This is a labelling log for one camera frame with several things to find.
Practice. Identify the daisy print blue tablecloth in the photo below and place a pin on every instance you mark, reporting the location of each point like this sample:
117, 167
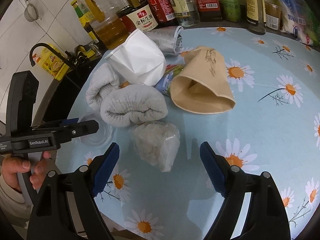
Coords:
273, 127

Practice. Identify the metal mesh strainer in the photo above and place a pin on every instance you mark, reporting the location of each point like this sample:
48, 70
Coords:
31, 13

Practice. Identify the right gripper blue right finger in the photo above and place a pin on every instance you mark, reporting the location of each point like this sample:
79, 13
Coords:
213, 164

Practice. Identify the silver foil bag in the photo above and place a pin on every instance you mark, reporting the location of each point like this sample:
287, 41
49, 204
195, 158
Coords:
168, 39

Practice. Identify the clear vinegar bottle yellow label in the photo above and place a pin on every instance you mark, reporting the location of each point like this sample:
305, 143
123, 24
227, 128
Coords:
186, 12

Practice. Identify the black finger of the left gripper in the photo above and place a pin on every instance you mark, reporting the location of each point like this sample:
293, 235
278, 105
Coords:
68, 129

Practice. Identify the sesame oil glass bottle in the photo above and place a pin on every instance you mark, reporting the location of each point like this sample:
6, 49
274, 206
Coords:
256, 16

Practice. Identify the brown paper bag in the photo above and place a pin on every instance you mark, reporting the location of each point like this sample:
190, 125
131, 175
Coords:
202, 86

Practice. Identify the small brown spice jar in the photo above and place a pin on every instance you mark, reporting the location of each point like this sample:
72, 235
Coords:
273, 16

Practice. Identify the soy sauce jug white label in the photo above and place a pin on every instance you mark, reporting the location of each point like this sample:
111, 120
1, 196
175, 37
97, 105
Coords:
137, 15

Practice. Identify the dark bottle red label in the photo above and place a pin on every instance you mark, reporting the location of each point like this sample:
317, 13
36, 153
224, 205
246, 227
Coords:
209, 10

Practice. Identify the colourful snack wrapper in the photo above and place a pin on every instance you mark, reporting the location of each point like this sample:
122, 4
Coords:
172, 70

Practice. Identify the person's left hand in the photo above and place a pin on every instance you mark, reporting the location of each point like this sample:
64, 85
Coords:
12, 166

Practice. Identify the red label sauce bottle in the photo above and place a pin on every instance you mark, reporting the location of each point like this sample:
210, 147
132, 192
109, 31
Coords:
163, 12

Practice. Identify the black yellow dish cloth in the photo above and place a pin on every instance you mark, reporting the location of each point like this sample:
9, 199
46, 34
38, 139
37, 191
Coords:
84, 53

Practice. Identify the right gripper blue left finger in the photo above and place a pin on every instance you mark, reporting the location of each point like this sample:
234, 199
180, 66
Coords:
103, 167

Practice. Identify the green pepper oil bottle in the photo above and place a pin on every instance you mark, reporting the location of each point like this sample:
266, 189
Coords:
232, 10

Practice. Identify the beige left sleeve forearm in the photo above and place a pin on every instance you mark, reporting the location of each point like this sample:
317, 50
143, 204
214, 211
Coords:
14, 206

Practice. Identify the grey cloth rag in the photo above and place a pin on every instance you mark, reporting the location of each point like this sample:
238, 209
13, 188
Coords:
123, 107

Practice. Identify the yellow dish soap bottle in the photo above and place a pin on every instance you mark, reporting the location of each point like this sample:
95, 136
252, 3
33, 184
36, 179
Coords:
51, 63

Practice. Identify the white blue salt bag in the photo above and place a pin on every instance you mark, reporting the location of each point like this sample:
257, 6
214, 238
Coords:
298, 19

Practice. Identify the clear plastic bag wad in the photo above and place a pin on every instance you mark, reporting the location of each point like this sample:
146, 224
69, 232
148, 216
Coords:
157, 143

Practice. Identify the white paper bag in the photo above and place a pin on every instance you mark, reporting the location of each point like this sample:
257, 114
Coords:
138, 60

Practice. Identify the large cooking oil jug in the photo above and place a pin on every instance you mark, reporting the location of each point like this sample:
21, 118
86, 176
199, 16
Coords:
109, 27

